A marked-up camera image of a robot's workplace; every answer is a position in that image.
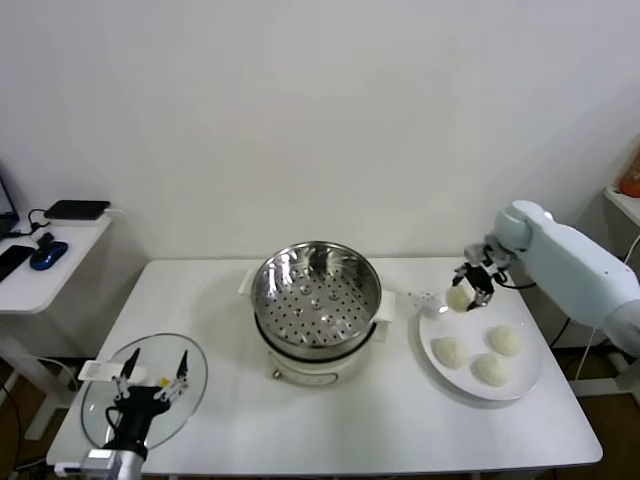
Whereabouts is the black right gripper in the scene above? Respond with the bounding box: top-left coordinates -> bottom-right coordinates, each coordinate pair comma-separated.
451,259 -> 501,312

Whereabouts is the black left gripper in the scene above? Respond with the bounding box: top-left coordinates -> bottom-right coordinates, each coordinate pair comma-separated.
102,348 -> 191,454

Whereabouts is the white steamed baozi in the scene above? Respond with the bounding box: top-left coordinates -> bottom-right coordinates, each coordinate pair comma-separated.
445,284 -> 475,314
487,324 -> 524,358
472,353 -> 514,387
431,337 -> 470,370

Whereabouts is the stainless steel steamer basket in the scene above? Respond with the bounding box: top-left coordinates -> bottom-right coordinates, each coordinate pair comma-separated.
238,241 -> 397,351

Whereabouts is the glass pot lid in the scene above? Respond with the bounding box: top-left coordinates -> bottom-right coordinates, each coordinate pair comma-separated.
79,333 -> 209,451

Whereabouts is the white round plate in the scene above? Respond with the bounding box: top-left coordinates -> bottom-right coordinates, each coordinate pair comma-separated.
418,290 -> 545,401

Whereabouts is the white side table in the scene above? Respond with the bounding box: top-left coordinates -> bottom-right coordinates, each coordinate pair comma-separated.
0,214 -> 115,442

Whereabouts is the white electric pot base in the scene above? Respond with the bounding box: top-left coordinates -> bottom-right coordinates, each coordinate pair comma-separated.
254,314 -> 392,389

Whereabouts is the flat white box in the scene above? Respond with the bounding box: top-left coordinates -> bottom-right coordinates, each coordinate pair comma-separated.
47,209 -> 126,229

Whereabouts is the blue computer mouse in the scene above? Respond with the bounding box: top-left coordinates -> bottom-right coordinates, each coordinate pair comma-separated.
28,240 -> 69,271

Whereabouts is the flat black box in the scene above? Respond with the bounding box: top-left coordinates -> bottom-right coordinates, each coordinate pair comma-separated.
43,200 -> 112,222

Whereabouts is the white shelf board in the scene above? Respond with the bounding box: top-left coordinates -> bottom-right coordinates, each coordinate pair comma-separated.
602,185 -> 640,229

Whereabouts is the black smartphone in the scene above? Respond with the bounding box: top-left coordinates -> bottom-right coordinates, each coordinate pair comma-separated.
0,244 -> 35,284

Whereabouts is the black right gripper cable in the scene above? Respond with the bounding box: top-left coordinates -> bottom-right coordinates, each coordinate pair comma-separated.
494,269 -> 539,291

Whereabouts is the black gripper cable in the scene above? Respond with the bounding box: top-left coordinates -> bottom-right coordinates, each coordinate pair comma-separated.
494,269 -> 539,291
104,405 -> 124,441

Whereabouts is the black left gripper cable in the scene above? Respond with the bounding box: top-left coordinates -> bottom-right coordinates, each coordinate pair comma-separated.
104,405 -> 124,441

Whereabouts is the white cable under table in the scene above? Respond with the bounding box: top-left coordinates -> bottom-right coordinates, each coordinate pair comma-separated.
34,355 -> 81,396

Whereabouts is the black cable with adapter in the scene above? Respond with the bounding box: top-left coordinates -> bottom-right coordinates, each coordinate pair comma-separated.
549,317 -> 571,350

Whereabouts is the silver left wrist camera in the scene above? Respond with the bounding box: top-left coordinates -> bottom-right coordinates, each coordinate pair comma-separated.
84,448 -> 121,476

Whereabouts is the white hanging cable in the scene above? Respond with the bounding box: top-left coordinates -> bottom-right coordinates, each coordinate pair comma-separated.
574,327 -> 601,384

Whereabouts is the white desk foot frame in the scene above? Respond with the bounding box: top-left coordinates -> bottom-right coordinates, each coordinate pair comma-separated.
552,344 -> 632,399

